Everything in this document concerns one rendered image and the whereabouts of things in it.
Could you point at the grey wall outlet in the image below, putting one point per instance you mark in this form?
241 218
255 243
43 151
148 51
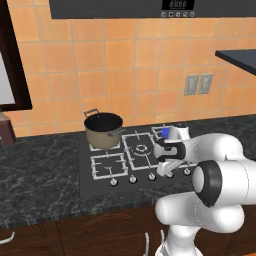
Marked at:
205 83
191 84

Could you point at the silver hob knob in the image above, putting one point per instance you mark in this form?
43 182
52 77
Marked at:
187 171
133 179
170 174
113 182
152 176

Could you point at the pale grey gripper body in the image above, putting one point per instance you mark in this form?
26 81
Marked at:
168 167

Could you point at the dark range hood with display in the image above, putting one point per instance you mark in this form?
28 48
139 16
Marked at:
116 8

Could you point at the brown wooden block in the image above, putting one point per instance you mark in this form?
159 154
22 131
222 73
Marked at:
6 130

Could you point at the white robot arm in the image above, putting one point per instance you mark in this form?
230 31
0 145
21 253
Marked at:
216 200

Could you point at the dark wall cupboard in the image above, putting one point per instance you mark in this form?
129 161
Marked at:
240 60

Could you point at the blue burner flame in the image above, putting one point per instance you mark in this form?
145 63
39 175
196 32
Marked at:
165 133

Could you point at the dark framed window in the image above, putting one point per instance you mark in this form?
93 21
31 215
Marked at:
15 66

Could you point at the black gas hob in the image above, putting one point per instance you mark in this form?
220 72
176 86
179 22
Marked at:
100 190

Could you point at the beige pot with black interior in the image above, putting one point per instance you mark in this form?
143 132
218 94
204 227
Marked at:
100 138

